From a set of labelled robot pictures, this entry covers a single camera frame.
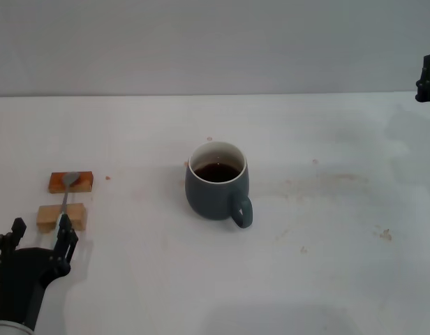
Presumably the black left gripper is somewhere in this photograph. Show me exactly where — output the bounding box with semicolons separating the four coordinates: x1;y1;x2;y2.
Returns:
0;214;80;331

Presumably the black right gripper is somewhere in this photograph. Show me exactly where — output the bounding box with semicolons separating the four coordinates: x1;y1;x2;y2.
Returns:
415;54;430;104

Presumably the blue handled metal spoon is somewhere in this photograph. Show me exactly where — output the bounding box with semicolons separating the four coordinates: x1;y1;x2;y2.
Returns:
51;171;80;247

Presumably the grey ceramic cup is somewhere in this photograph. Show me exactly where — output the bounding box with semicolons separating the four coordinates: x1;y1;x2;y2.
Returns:
184;140;254;230

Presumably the light wooden block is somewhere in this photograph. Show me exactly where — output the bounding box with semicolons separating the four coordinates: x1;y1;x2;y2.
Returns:
36;202;89;233

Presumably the reddish stained wooden block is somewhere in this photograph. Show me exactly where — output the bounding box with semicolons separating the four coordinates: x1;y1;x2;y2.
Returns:
47;170;95;194

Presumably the dark coffee liquid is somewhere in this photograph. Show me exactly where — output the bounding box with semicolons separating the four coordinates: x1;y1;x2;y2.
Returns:
193;162;242;184

